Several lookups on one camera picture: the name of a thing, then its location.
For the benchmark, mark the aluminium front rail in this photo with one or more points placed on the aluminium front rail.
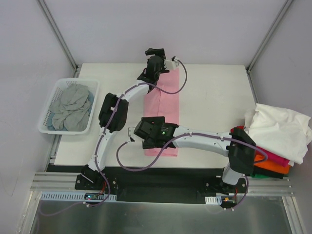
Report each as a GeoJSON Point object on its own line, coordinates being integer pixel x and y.
{"type": "Point", "coordinates": [65, 182]}

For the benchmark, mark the grey t shirt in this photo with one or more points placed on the grey t shirt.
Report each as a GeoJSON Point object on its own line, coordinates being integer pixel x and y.
{"type": "Point", "coordinates": [70, 104]}

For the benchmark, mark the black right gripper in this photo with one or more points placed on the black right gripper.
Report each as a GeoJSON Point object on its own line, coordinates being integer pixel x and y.
{"type": "Point", "coordinates": [141, 129]}

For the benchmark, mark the left slotted cable duct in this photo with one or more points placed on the left slotted cable duct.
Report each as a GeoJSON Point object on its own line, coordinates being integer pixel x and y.
{"type": "Point", "coordinates": [77, 197]}

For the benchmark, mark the black t shirt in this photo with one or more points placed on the black t shirt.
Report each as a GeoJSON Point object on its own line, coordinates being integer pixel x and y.
{"type": "Point", "coordinates": [272, 173]}

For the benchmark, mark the white plastic laundry basket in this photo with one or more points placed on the white plastic laundry basket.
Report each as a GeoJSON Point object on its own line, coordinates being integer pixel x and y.
{"type": "Point", "coordinates": [70, 107]}

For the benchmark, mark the green t shirt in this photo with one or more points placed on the green t shirt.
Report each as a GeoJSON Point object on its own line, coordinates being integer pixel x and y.
{"type": "Point", "coordinates": [259, 175]}

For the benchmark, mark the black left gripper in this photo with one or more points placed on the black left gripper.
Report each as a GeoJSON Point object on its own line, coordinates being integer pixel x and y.
{"type": "Point", "coordinates": [155, 51]}

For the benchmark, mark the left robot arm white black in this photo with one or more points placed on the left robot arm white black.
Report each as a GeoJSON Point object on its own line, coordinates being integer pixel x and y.
{"type": "Point", "coordinates": [113, 116]}

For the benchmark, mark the right slotted cable duct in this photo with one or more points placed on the right slotted cable duct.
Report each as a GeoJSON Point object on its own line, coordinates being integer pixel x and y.
{"type": "Point", "coordinates": [213, 200]}

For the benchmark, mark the pink t shirt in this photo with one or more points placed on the pink t shirt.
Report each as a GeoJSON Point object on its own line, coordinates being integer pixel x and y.
{"type": "Point", "coordinates": [161, 102]}

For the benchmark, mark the magenta t shirt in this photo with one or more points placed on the magenta t shirt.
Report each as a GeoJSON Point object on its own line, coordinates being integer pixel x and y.
{"type": "Point", "coordinates": [274, 158]}

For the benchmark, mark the light blue t shirt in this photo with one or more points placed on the light blue t shirt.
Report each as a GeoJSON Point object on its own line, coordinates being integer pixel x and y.
{"type": "Point", "coordinates": [50, 125]}

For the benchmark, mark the aluminium frame post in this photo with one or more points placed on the aluminium frame post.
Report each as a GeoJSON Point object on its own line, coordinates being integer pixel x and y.
{"type": "Point", "coordinates": [57, 33]}
{"type": "Point", "coordinates": [270, 33]}

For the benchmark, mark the right aluminium frame post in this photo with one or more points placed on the right aluminium frame post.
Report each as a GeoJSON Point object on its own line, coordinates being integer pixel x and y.
{"type": "Point", "coordinates": [270, 33]}

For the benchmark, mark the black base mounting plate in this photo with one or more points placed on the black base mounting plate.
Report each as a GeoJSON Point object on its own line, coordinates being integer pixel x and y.
{"type": "Point", "coordinates": [159, 185]}

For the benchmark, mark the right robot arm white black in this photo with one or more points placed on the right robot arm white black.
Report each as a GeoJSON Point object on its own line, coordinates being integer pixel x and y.
{"type": "Point", "coordinates": [236, 145]}

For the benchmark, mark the left aluminium frame post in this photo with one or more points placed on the left aluminium frame post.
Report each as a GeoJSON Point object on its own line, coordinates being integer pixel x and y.
{"type": "Point", "coordinates": [57, 33]}

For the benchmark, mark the orange t shirt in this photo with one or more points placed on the orange t shirt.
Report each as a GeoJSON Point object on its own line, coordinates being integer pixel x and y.
{"type": "Point", "coordinates": [274, 167]}

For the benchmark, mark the slotted cable duct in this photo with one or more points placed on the slotted cable duct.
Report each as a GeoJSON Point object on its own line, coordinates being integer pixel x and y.
{"type": "Point", "coordinates": [77, 197]}
{"type": "Point", "coordinates": [213, 200]}

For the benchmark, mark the white t shirt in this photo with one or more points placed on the white t shirt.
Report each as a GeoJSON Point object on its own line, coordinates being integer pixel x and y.
{"type": "Point", "coordinates": [281, 131]}

